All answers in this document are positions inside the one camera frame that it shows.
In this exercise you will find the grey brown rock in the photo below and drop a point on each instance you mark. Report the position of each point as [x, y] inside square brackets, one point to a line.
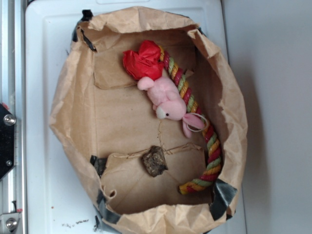
[154, 161]

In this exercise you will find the multicolour twisted rope toy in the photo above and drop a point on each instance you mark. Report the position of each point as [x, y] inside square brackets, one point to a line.
[214, 162]

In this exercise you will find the red crumpled paper ball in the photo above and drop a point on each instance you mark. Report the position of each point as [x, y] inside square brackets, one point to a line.
[145, 62]

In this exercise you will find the pink plush bunny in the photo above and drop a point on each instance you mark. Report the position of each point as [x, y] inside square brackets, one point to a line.
[168, 104]

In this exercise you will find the aluminium frame rail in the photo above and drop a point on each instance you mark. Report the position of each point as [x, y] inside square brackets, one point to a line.
[13, 197]

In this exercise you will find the black mounting plate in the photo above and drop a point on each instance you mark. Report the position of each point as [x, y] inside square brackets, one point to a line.
[7, 141]

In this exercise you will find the brown paper bag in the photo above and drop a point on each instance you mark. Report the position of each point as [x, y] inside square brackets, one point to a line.
[106, 124]

